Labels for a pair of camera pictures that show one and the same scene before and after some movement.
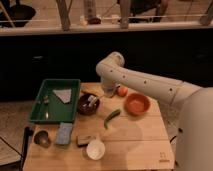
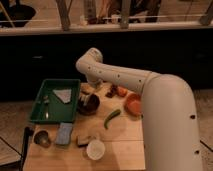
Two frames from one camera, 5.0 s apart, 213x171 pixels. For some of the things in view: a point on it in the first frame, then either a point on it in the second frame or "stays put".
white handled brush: x=91 y=99 -> x=84 y=99
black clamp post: x=28 y=131 stays put
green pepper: x=116 y=112 stays put
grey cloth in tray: x=63 y=94 stays put
